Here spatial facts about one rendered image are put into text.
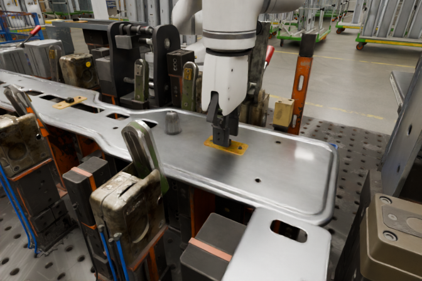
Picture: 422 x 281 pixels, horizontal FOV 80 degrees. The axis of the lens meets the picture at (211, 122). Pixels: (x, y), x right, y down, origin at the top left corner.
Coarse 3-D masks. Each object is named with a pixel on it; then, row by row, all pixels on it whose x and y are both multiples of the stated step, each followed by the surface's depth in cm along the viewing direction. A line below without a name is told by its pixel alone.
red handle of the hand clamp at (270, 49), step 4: (268, 48) 63; (272, 48) 63; (268, 52) 62; (272, 52) 62; (268, 56) 62; (268, 60) 61; (268, 64) 62; (264, 68) 60; (252, 84) 58; (252, 88) 58; (248, 92) 58; (252, 92) 57; (248, 96) 58; (252, 96) 58
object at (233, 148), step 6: (210, 138) 52; (204, 144) 50; (210, 144) 50; (234, 144) 50; (240, 144) 50; (246, 144) 50; (222, 150) 48; (228, 150) 48; (234, 150) 48; (240, 150) 48
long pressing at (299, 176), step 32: (0, 96) 73; (32, 96) 73; (64, 96) 73; (96, 96) 72; (64, 128) 58; (96, 128) 56; (160, 128) 56; (192, 128) 56; (256, 128) 56; (128, 160) 47; (192, 160) 46; (224, 160) 46; (256, 160) 46; (288, 160) 46; (320, 160) 46; (224, 192) 39; (256, 192) 38; (288, 192) 38; (320, 192) 38; (320, 224) 34
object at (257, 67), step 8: (264, 24) 52; (256, 32) 50; (264, 32) 52; (256, 40) 54; (264, 40) 53; (256, 48) 55; (264, 48) 53; (248, 56) 55; (256, 56) 55; (264, 56) 54; (248, 64) 55; (256, 64) 56; (264, 64) 56; (248, 72) 56; (256, 72) 56; (248, 80) 57; (256, 80) 57; (248, 88) 58; (256, 88) 56; (256, 96) 57
